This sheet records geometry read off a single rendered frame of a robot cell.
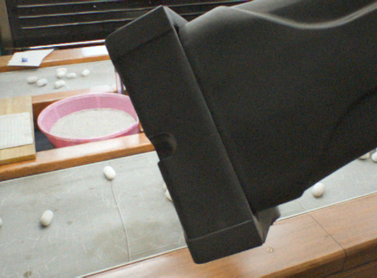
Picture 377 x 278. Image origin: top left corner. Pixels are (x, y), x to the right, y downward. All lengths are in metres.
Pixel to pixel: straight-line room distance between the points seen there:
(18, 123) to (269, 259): 0.67
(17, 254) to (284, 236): 0.43
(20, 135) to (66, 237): 0.33
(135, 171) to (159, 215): 0.15
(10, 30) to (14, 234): 0.34
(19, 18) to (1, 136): 0.40
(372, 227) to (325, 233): 0.08
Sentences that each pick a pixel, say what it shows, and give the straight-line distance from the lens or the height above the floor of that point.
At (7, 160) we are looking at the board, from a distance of 0.86.
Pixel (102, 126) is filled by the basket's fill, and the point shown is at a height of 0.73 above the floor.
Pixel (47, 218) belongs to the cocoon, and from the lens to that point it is 0.71.
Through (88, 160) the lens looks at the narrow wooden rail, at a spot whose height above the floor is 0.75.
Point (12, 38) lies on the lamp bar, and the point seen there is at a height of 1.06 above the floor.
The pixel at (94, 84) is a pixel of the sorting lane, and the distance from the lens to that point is 1.27.
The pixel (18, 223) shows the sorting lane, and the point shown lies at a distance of 0.74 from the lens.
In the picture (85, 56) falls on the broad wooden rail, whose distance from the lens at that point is 1.47.
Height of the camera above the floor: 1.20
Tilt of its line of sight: 30 degrees down
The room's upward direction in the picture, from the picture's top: straight up
